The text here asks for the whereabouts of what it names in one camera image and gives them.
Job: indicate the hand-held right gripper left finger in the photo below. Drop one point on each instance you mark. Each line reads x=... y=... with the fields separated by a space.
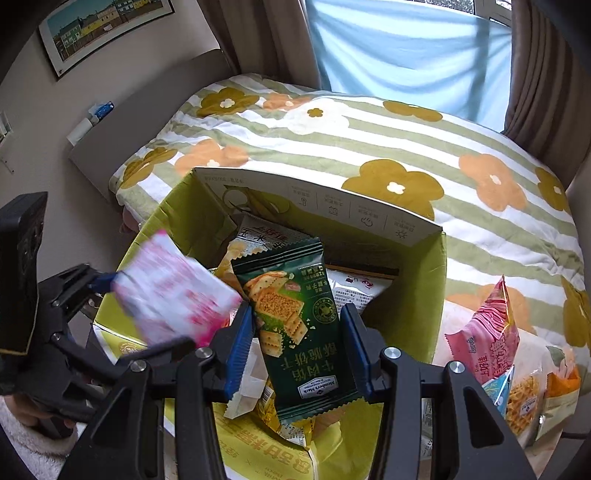
x=240 y=355

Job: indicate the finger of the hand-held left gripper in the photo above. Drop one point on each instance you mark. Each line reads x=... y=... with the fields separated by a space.
x=104 y=279
x=138 y=355

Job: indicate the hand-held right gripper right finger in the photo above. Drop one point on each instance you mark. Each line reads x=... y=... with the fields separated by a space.
x=358 y=355

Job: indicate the white yellow black-print packet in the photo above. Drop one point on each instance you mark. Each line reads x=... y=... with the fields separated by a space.
x=247 y=378

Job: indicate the yellow-green cardboard box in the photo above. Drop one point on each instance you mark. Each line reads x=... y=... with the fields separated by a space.
x=401 y=314

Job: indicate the golden yellow snack packet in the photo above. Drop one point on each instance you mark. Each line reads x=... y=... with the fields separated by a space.
x=268 y=410

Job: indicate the dark green cracker packet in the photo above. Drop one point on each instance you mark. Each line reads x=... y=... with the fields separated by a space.
x=295 y=323

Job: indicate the pale pink white packet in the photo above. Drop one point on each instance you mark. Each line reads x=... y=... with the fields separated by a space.
x=175 y=295

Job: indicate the yellow corn snack packet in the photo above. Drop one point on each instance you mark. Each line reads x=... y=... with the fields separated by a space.
x=258 y=235

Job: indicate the person's left forearm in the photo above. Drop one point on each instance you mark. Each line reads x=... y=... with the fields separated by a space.
x=23 y=434

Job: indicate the pink bed sheet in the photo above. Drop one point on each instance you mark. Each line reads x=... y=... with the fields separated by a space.
x=129 y=220

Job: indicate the deep pink snack packet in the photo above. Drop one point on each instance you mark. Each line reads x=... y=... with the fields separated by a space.
x=489 y=332

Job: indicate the light blue snack packet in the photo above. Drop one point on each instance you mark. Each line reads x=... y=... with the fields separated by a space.
x=496 y=387

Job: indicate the small white box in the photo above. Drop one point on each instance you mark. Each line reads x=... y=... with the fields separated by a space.
x=83 y=131

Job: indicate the blue and white tube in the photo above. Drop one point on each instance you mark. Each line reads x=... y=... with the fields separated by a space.
x=101 y=110

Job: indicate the clear waffle packet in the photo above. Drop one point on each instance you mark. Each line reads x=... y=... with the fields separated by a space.
x=524 y=401

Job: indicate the grey bed headboard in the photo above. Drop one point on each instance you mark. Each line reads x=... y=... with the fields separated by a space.
x=152 y=101

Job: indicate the orange and cream bread packet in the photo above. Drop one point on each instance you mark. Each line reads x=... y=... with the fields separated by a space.
x=561 y=392

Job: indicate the floral striped blanket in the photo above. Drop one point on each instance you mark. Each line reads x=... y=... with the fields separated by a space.
x=392 y=138

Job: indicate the framed picture of houses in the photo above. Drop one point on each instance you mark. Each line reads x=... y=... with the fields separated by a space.
x=101 y=27

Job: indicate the brown curtain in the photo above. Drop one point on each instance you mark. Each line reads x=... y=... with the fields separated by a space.
x=258 y=37
x=545 y=92

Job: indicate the light blue cloth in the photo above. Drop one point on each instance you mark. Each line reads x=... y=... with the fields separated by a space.
x=406 y=55

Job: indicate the window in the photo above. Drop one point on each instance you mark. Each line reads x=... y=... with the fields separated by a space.
x=489 y=9

